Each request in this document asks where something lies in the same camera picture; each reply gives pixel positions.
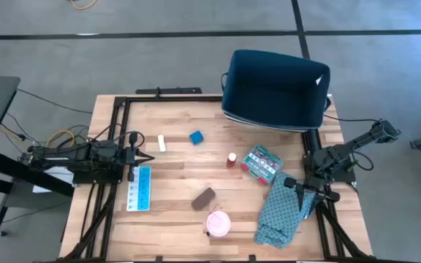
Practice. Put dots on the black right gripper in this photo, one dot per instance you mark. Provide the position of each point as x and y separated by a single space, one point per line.
314 190

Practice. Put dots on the brown bandage roll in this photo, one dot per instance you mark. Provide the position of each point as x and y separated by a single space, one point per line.
203 198

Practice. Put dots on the red white-capped pill bottle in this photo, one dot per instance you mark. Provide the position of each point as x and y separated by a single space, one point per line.
231 160

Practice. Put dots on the navy white-striped fabric basket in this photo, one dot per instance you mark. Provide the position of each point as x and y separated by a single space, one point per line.
276 91

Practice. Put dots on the teal patterned cloth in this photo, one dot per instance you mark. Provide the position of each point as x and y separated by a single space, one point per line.
280 219

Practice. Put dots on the clear jar with pink lid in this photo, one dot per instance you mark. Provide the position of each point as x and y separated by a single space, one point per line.
218 223

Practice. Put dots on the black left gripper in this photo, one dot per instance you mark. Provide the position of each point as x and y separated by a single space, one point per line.
129 156

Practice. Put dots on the small blue cube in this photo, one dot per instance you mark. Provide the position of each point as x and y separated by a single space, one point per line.
196 137

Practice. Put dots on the white eraser block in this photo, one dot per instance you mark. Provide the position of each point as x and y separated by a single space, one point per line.
162 143

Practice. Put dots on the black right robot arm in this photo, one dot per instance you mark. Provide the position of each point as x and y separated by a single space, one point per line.
342 151

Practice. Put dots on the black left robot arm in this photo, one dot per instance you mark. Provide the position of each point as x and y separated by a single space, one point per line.
86 155

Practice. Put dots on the black mounting bracket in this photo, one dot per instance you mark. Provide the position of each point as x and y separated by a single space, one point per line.
170 90

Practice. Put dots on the white paper sheet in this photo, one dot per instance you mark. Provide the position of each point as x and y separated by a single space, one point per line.
57 175

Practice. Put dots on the green first aid kit box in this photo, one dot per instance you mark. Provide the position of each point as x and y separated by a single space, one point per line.
261 164

